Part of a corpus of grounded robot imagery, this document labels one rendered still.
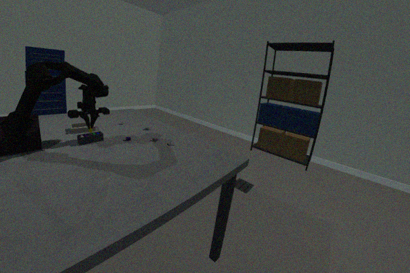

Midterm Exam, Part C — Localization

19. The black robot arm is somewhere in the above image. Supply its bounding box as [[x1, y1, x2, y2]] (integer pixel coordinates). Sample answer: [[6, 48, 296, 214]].
[[0, 61, 109, 146]]

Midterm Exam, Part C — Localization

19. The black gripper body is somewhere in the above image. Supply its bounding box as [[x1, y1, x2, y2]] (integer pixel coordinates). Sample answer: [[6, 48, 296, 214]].
[[68, 99, 110, 118]]

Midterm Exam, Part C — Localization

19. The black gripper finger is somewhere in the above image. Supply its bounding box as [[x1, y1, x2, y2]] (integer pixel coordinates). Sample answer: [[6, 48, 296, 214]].
[[90, 114, 99, 128], [81, 117, 90, 129]]

